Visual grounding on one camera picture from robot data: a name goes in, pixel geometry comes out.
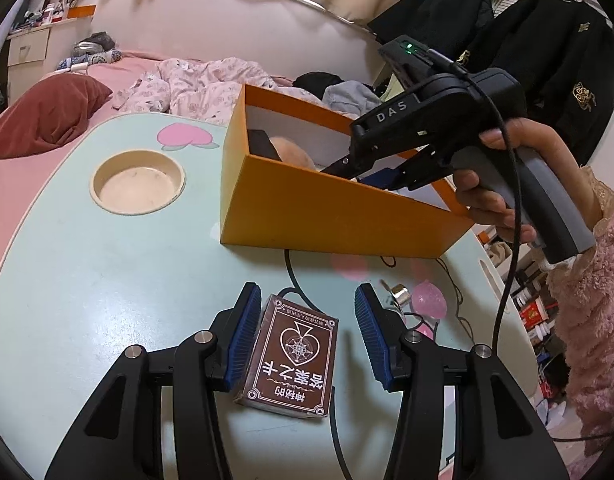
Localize person's right hand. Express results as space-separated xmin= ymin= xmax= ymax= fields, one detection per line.
xmin=453 ymin=117 xmax=583 ymax=247

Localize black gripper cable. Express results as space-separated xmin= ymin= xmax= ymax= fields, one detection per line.
xmin=427 ymin=50 xmax=608 ymax=443

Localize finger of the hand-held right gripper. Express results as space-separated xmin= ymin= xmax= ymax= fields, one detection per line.
xmin=359 ymin=150 xmax=455 ymax=192
xmin=318 ymin=146 xmax=423 ymax=178

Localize person's right forearm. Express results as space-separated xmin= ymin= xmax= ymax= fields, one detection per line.
xmin=544 ymin=165 xmax=614 ymax=476

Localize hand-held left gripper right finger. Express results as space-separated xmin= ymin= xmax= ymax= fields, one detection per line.
xmin=354 ymin=283 xmax=570 ymax=480

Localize black clothing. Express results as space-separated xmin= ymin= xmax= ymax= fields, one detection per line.
xmin=293 ymin=72 xmax=344 ymax=95

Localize plain black jacket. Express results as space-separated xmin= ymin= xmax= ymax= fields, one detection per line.
xmin=369 ymin=0 xmax=498 ymax=106

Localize brown card box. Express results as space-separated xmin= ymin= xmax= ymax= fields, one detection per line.
xmin=232 ymin=294 xmax=340 ymax=423

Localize pink heart-shaped case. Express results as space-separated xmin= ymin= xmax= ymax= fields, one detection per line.
xmin=411 ymin=280 xmax=448 ymax=322

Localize blue patterned cloth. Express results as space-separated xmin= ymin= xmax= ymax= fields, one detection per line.
xmin=57 ymin=50 xmax=124 ymax=72

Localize black jacket gold emblems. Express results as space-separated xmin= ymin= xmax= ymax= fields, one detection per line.
xmin=459 ymin=0 xmax=614 ymax=171

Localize pink floral duvet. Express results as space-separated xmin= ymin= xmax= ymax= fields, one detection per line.
xmin=112 ymin=57 xmax=348 ymax=123

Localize silver grey bag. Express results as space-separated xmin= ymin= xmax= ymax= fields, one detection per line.
xmin=72 ymin=31 xmax=118 ymax=58

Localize brown plush toy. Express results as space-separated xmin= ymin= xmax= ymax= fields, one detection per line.
xmin=269 ymin=135 xmax=318 ymax=171

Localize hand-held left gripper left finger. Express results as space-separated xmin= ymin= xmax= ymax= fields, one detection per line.
xmin=44 ymin=282 xmax=263 ymax=480

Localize white nightstand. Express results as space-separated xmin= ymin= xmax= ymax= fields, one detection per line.
xmin=7 ymin=25 xmax=52 ymax=106

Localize mint cartoon lap table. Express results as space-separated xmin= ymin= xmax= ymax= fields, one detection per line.
xmin=0 ymin=112 xmax=538 ymax=480

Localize red pillow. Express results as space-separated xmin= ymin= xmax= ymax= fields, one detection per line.
xmin=0 ymin=74 xmax=114 ymax=161

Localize grey clothing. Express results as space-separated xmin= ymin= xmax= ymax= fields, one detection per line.
xmin=323 ymin=81 xmax=383 ymax=113

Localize orange cardboard box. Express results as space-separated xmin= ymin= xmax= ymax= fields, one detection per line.
xmin=219 ymin=84 xmax=475 ymax=260

